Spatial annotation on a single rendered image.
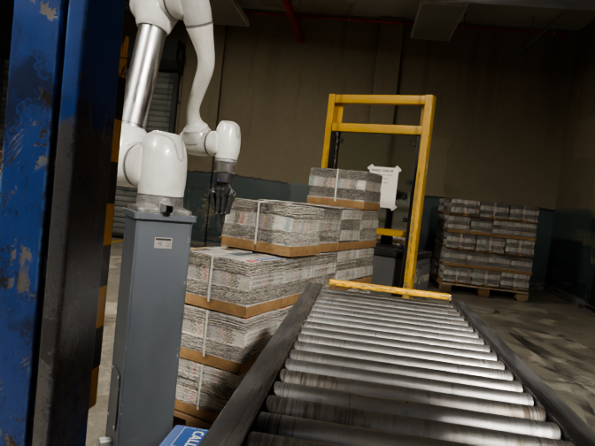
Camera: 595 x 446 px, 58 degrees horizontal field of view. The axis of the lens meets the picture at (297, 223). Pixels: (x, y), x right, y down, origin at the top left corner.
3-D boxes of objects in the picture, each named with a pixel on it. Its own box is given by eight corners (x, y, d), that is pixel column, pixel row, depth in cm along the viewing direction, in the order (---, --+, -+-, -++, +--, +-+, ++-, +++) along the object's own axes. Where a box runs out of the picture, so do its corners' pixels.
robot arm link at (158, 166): (161, 196, 171) (167, 128, 170) (120, 191, 180) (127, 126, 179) (194, 198, 186) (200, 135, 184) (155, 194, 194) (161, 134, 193)
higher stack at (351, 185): (286, 372, 333) (309, 165, 326) (308, 361, 359) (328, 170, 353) (343, 388, 315) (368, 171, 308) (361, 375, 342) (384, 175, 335)
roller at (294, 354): (283, 368, 110) (286, 344, 110) (520, 403, 104) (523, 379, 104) (280, 376, 105) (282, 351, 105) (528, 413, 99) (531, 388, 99)
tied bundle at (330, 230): (249, 243, 278) (253, 199, 276) (279, 242, 303) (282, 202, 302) (312, 254, 259) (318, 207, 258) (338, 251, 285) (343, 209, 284)
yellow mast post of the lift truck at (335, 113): (302, 334, 389) (328, 93, 379) (307, 333, 397) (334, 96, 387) (312, 338, 384) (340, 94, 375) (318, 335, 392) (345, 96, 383)
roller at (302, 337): (292, 351, 123) (295, 329, 122) (503, 381, 117) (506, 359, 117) (289, 357, 118) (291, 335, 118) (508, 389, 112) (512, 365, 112)
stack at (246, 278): (157, 437, 230) (175, 247, 226) (287, 372, 334) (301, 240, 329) (230, 467, 212) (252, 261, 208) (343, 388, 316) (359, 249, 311)
